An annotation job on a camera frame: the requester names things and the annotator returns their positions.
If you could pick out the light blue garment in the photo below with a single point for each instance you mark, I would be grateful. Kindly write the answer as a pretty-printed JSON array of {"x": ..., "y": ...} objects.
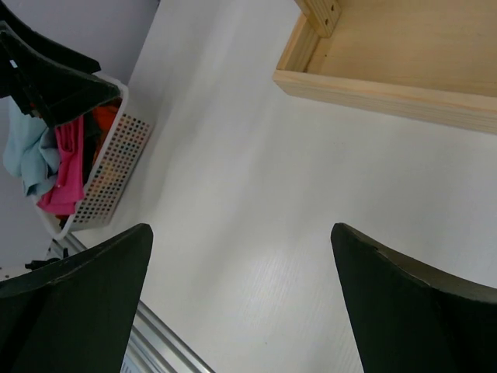
[{"x": 31, "y": 152}]

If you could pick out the orange garment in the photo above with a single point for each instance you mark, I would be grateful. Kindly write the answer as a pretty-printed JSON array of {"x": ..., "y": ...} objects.
[{"x": 105, "y": 116}]

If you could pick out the pink garment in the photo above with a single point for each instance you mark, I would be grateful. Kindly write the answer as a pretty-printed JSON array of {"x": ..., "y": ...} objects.
[{"x": 68, "y": 188}]

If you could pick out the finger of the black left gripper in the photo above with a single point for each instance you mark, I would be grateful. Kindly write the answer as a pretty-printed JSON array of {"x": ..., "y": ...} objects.
[
  {"x": 42, "y": 87},
  {"x": 47, "y": 47}
]

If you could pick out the wooden clothes rack frame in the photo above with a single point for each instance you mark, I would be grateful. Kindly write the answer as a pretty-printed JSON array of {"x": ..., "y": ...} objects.
[{"x": 425, "y": 60}]

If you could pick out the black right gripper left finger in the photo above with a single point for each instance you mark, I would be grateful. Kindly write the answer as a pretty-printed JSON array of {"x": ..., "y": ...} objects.
[{"x": 75, "y": 315}]

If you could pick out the white perforated laundry basket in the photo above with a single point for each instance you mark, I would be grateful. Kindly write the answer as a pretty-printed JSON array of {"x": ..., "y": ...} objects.
[{"x": 111, "y": 171}]

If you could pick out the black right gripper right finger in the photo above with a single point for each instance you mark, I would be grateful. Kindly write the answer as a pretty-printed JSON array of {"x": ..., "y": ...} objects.
[{"x": 408, "y": 316}]

